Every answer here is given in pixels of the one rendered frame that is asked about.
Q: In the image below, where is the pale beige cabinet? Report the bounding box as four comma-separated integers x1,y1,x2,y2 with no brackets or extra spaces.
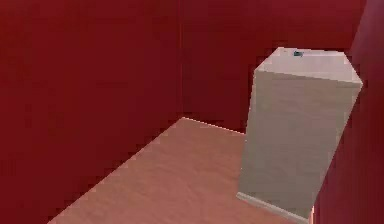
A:
235,46,364,224

